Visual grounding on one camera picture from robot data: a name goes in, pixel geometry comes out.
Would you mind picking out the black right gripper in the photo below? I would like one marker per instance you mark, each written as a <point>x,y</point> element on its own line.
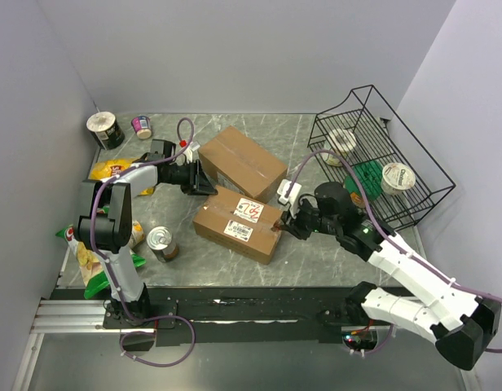
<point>294,226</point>

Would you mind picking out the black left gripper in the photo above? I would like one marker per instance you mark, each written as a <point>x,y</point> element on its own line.
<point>204,186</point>

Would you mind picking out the plain taped cardboard box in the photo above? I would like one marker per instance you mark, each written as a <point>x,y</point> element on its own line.
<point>238,163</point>

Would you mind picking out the labelled cardboard express box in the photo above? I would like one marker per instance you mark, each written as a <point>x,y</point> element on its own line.
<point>240,224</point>

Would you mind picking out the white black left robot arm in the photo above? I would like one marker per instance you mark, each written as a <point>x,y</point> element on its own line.
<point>104,217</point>

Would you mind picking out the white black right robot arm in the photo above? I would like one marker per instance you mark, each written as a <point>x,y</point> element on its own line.
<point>460,324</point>

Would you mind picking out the metal tin can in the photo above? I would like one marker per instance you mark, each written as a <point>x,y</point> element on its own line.
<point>162,243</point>

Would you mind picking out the small orange white cup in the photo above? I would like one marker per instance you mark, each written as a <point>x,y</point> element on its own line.
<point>137,235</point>

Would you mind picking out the purple yogurt cup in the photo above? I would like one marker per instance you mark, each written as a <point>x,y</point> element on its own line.
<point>142,127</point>

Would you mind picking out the white tape roll cup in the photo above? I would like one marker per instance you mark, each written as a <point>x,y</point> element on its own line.
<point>342,142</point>

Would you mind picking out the yellow Lays chips bag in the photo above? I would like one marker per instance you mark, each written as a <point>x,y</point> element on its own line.
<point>112,169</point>

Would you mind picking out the black paper cup white lid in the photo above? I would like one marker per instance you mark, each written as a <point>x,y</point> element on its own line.
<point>104,128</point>

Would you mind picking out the white Chobani yogurt cup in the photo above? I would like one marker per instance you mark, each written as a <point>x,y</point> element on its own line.
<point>397,178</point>

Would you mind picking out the green Chuba chips bag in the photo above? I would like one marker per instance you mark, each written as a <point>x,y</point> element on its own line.
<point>92,273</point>

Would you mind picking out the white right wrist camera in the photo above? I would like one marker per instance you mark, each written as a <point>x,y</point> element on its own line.
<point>288,194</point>

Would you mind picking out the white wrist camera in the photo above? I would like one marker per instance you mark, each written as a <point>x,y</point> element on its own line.
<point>189,149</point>
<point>288,194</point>

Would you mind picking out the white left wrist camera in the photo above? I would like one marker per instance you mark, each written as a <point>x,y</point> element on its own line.
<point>189,149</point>

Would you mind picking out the black wire basket rack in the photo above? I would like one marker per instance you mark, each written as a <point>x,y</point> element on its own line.
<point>382,135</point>

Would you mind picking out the aluminium rail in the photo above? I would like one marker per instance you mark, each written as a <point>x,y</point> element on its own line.
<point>68,316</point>

